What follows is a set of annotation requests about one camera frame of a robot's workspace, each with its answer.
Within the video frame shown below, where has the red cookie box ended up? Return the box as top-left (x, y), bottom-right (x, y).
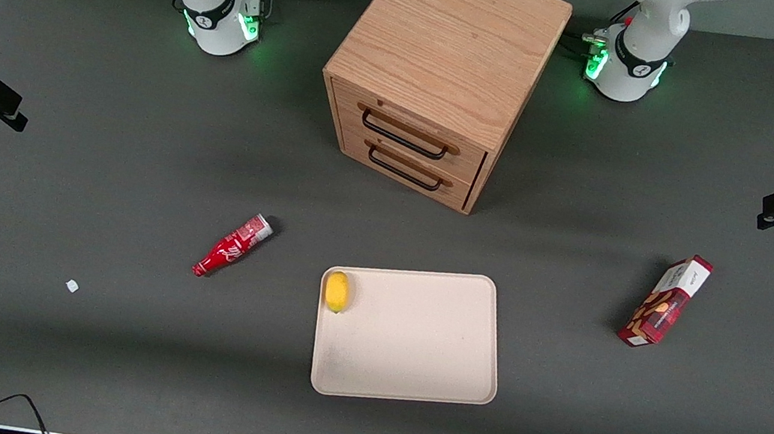
top-left (614, 245), bottom-right (716, 358)

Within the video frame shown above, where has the beige plastic tray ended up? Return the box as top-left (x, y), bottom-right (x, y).
top-left (305, 253), bottom-right (514, 420)

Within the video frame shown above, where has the red soda bottle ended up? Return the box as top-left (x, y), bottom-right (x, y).
top-left (190, 205), bottom-right (278, 288)

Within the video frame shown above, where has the yellow lemon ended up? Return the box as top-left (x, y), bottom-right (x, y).
top-left (321, 269), bottom-right (354, 316)

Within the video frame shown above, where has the oak wooden drawer cabinet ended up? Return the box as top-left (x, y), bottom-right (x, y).
top-left (306, 0), bottom-right (575, 227)

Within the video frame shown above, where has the narrow wooden drawer front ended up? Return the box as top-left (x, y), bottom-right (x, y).
top-left (333, 127), bottom-right (482, 212)

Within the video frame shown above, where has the black left arm base cable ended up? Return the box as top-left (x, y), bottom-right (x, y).
top-left (560, 0), bottom-right (641, 64)

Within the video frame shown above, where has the short black drawer handle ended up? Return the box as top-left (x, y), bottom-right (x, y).
top-left (363, 142), bottom-right (447, 194)

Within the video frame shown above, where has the long black drawer handle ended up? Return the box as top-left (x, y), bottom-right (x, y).
top-left (356, 108), bottom-right (454, 163)

